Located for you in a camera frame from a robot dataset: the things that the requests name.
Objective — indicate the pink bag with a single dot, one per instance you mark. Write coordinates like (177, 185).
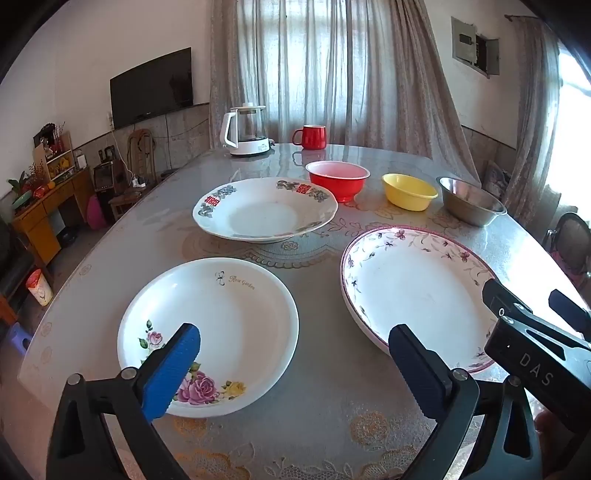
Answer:
(97, 212)

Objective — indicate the white plate with red-blue rim print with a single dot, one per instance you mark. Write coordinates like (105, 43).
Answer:
(263, 217)

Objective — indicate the white power strip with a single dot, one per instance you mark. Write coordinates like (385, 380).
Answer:
(138, 182)

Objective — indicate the white plate with purple floral rim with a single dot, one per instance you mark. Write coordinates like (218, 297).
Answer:
(415, 286)

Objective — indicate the narrow beige lace curtain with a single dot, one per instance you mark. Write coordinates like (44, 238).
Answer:
(531, 115)

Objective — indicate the red mug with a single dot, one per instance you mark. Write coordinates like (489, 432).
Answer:
(314, 137)

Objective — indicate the stainless steel bowl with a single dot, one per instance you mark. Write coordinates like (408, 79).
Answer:
(471, 203)

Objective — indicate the wooden chair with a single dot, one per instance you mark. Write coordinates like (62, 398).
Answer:
(138, 152)

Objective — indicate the black sofa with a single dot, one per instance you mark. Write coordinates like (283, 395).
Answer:
(14, 263)

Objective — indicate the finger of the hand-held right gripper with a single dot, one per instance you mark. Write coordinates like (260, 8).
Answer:
(503, 297)
(570, 309)

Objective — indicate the black flat television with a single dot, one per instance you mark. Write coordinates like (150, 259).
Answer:
(152, 87)

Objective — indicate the wooden shelf with ornaments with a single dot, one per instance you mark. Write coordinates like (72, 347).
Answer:
(57, 154)

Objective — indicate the orange wooden cabinet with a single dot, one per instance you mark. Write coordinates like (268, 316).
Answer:
(41, 221)

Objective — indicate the printed cushion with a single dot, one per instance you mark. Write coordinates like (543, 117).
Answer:
(496, 180)

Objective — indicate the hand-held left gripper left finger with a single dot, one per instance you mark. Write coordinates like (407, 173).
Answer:
(173, 369)

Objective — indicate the white plate with rose print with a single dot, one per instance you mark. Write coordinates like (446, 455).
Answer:
(231, 323)

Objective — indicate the white and red trash bin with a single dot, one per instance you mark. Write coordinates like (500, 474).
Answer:
(39, 288)

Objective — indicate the red plastic bowl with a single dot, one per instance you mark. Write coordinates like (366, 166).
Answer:
(339, 184)

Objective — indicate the black round-backed chair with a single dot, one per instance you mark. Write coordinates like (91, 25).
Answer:
(570, 235)

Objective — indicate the white glass electric kettle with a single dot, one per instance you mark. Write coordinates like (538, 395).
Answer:
(244, 138)

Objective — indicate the grey wall electrical box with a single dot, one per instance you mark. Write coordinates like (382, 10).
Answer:
(464, 41)

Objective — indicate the wide beige lace curtain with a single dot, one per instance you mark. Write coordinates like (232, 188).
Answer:
(346, 69)

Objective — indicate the purple plastic stool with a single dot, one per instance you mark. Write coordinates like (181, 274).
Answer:
(21, 337)

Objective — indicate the yellow plastic bowl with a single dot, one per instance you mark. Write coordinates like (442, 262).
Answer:
(408, 191)

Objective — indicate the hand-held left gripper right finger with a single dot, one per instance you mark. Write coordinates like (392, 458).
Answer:
(415, 364)

